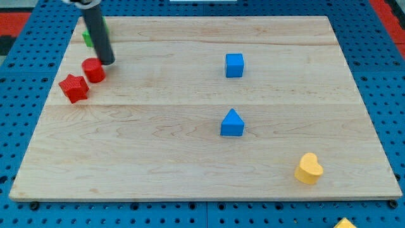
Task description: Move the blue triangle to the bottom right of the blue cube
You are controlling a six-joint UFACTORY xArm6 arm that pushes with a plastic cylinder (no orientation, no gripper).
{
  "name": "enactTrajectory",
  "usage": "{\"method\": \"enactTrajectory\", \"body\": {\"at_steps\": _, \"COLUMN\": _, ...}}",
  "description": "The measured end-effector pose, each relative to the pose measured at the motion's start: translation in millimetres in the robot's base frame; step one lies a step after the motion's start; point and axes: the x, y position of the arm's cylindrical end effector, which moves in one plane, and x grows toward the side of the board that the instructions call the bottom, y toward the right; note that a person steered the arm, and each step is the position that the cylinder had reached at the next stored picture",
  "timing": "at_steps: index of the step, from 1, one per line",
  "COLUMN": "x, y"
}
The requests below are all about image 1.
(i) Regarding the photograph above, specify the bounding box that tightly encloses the green block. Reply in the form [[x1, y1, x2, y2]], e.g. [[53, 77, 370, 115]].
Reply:
[[82, 18, 109, 48]]

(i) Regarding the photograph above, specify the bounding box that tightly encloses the yellow block at bottom edge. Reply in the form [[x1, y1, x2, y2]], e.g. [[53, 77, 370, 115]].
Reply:
[[333, 217, 357, 228]]

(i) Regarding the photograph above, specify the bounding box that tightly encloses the yellow heart block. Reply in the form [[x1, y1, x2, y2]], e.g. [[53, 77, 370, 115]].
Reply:
[[294, 153, 323, 185]]

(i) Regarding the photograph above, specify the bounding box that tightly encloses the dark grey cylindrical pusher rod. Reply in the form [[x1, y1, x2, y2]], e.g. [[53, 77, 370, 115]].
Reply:
[[77, 0, 115, 65]]

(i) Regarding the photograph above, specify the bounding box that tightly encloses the light wooden board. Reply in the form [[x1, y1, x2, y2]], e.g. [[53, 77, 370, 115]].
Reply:
[[9, 16, 402, 202]]

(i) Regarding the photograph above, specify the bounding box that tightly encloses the red star block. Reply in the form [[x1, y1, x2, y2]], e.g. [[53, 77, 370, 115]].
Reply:
[[58, 74, 89, 103]]

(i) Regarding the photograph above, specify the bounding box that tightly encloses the blue triangle block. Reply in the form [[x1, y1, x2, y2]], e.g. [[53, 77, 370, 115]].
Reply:
[[220, 108, 245, 137]]

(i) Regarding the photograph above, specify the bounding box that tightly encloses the red cylinder block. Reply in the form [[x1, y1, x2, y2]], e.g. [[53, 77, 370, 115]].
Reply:
[[82, 58, 106, 83]]

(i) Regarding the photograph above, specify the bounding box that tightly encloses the blue cube block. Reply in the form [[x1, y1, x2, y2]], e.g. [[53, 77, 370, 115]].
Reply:
[[225, 53, 244, 78]]

